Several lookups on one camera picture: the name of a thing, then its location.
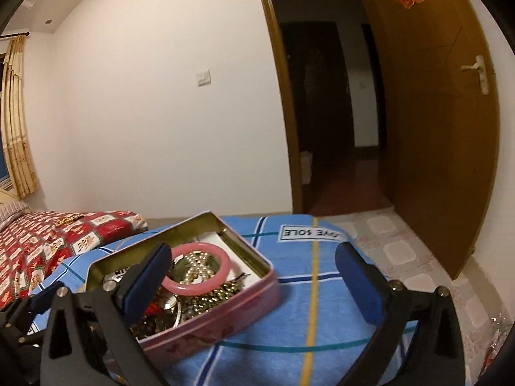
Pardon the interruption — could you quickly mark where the pink tin box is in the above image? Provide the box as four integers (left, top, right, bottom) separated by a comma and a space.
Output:
85, 210, 281, 365

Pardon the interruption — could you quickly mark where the window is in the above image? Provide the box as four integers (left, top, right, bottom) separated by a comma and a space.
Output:
0, 62, 9, 188

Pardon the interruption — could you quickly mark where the pink bangle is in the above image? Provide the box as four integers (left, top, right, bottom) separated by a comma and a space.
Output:
161, 243, 232, 297

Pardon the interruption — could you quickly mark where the silver bangle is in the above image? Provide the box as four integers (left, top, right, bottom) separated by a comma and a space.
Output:
160, 293, 191, 327

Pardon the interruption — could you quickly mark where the pearl bracelet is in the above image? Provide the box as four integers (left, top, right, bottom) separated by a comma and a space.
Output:
183, 251, 215, 284

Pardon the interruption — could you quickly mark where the wooden door frame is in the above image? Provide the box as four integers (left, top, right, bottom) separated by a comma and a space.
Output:
252, 0, 305, 215

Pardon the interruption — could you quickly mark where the white card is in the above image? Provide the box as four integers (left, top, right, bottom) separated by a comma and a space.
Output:
196, 231, 263, 287

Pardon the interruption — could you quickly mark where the yellow curtain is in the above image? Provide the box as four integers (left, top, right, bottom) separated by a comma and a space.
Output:
0, 34, 41, 200

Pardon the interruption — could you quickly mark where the blue plaid sheet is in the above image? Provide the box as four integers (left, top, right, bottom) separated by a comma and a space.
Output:
28, 214, 420, 386

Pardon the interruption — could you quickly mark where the dark bead bracelet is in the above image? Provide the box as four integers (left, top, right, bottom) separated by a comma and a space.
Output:
130, 317, 170, 337

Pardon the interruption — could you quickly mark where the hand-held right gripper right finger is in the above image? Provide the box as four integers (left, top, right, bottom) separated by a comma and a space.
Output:
334, 242, 466, 386

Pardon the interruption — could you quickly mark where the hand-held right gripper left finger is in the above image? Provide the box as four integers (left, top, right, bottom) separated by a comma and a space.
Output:
40, 242, 173, 386

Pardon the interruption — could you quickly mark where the striped pillow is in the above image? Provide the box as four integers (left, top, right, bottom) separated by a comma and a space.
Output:
0, 201, 31, 231

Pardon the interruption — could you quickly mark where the white door handle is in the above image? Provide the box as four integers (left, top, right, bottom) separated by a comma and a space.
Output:
460, 55, 490, 97

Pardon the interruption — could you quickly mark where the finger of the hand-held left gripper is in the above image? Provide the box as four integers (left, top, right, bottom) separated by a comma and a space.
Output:
16, 280, 67, 323

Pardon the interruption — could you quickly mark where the wooden door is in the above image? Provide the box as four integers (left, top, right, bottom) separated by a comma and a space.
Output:
354, 0, 502, 282

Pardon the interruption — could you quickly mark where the gold bead chain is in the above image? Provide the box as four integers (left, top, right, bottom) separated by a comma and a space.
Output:
188, 277, 247, 315

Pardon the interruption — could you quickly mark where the red teddy bear blanket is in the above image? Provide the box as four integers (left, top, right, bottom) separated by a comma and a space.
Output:
0, 210, 149, 313

